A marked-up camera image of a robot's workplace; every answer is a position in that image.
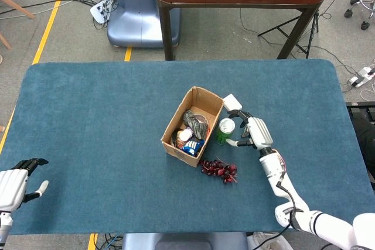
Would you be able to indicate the grey-blue robot torso base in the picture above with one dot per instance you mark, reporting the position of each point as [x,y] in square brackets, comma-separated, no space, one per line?
[181,242]

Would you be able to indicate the small white bottle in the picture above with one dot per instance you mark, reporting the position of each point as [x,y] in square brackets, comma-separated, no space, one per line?
[185,135]

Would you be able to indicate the translucent plastic container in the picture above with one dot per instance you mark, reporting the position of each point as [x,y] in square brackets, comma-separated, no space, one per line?
[272,244]

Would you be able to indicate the white power strip red switches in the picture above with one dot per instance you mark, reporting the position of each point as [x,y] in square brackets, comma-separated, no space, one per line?
[361,75]

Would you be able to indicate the grey striped sock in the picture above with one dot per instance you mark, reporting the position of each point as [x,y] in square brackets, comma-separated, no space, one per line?
[194,124]

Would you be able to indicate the green energy drink can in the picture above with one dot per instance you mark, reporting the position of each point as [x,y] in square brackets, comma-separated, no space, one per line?
[224,136]

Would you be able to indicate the blue snack packet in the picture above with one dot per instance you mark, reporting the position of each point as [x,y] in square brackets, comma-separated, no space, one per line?
[193,147]

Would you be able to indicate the short wooden leg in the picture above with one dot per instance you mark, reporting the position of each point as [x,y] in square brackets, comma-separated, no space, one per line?
[5,41]

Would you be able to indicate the chrome stool with casters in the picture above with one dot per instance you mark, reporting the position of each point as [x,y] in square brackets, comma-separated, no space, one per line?
[367,1]

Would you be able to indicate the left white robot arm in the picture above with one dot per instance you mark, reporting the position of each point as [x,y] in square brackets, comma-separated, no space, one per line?
[4,226]

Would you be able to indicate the black folding tripod stand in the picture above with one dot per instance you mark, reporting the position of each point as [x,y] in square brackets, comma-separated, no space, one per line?
[310,39]

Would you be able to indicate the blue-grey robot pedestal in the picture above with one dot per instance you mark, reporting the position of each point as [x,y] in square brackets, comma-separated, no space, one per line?
[137,24]

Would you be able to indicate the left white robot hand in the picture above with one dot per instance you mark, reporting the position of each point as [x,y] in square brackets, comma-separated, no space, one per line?
[11,185]

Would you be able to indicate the blue felt table cover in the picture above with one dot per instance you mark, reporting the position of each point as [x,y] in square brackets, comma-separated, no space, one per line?
[102,130]

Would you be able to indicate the open cardboard box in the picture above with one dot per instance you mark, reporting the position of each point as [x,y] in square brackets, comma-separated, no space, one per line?
[178,153]

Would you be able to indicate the white rectangular pack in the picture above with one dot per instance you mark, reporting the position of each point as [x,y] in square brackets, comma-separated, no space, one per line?
[233,103]

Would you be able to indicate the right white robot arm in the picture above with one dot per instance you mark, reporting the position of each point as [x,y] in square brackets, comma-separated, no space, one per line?
[274,168]

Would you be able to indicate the black equipment frame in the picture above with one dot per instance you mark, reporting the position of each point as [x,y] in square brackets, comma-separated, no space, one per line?
[366,144]

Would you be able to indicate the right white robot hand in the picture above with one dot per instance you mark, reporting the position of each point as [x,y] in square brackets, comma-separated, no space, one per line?
[259,133]

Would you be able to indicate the red grape bunch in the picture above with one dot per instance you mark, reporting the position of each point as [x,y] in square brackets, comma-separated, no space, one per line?
[218,171]

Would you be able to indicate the white power strip with plugs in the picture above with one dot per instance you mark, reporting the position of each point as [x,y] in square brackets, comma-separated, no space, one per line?
[99,10]

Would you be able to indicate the long slanted wooden leg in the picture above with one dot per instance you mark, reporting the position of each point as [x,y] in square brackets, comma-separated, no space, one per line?
[17,6]

